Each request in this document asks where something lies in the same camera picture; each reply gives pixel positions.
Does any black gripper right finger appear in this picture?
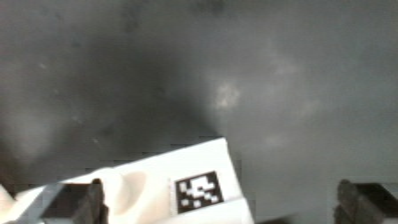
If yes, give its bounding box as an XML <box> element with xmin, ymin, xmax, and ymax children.
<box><xmin>334</xmin><ymin>180</ymin><xmax>398</xmax><ymax>224</ymax></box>

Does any white drawer one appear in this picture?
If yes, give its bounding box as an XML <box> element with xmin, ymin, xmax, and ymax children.
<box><xmin>0</xmin><ymin>138</ymin><xmax>254</xmax><ymax>224</ymax></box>

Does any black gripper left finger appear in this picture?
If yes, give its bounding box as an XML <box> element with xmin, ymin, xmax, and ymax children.
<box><xmin>41</xmin><ymin>179</ymin><xmax>108</xmax><ymax>224</ymax></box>

